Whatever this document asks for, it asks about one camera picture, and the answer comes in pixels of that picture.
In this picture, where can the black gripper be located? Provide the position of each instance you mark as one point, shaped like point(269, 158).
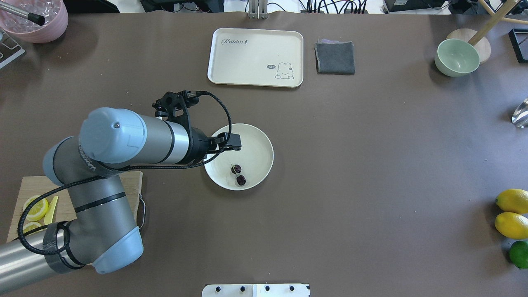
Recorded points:
point(199, 145)

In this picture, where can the dark red cherry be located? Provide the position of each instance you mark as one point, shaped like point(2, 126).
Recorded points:
point(240, 180)
point(236, 169)

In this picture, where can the round cream plate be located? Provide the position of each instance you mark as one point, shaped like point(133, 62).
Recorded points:
point(255, 159)

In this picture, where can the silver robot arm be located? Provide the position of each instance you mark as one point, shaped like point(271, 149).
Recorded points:
point(105, 233)

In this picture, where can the cream rabbit tray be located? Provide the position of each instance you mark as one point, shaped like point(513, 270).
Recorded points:
point(256, 57)

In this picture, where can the mirrored glass tray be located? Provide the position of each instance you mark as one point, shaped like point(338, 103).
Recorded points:
point(518, 38)

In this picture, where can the folded grey cloth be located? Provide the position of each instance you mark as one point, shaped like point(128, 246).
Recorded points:
point(335, 57)

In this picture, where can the yellow plastic knife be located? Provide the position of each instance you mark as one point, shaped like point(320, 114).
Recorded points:
point(49, 216)

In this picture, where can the wooden cutting board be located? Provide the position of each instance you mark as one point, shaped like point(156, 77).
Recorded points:
point(64, 210)

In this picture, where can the lemon slice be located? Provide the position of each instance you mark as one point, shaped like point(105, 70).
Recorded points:
point(30, 227)
point(38, 211)

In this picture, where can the pink mixing bowl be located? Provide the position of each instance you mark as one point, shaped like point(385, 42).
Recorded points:
point(56, 20)

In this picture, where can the white cup rack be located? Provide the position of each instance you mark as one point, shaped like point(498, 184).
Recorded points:
point(10, 50)

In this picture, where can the mint green bowl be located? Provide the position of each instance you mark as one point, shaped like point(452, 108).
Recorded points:
point(456, 58)

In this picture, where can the yellow lemon right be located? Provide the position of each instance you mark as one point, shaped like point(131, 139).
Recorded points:
point(513, 200)

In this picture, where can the yellow lemon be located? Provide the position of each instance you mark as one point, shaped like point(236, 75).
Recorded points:
point(513, 200)
point(511, 225)

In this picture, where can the steel scoop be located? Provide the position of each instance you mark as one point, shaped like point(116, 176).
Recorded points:
point(520, 116)

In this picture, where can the yellow lemon left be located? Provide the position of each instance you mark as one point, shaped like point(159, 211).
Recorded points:
point(511, 225)

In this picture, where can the green lime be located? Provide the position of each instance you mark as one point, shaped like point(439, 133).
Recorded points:
point(518, 254)

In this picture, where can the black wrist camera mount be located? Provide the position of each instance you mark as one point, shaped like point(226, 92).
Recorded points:
point(173, 107)

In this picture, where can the aluminium frame post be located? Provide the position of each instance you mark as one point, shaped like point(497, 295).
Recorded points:
point(257, 9)

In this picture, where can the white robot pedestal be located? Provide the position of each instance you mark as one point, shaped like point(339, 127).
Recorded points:
point(257, 290)

